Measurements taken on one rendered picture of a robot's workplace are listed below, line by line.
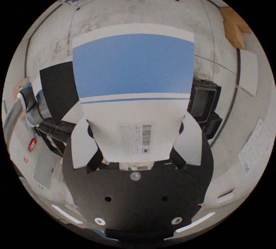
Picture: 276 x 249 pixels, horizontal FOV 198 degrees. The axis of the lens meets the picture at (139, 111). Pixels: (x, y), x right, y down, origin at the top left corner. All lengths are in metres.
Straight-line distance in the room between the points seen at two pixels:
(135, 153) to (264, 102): 2.51
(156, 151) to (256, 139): 2.55
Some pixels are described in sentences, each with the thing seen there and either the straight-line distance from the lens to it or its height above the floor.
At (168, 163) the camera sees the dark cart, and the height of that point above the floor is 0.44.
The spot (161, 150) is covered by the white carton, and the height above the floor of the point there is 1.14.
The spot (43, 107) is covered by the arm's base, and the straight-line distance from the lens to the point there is 0.55.
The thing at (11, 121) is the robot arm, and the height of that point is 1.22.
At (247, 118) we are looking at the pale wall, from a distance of 2.63.
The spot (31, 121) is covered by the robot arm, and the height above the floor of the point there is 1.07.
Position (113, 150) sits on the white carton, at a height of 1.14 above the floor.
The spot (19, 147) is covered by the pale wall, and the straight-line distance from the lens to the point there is 3.62.
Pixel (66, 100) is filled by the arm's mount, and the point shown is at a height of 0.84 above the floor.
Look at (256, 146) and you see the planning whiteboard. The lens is 2.64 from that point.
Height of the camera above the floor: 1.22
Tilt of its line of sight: 58 degrees down
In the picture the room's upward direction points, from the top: 175 degrees clockwise
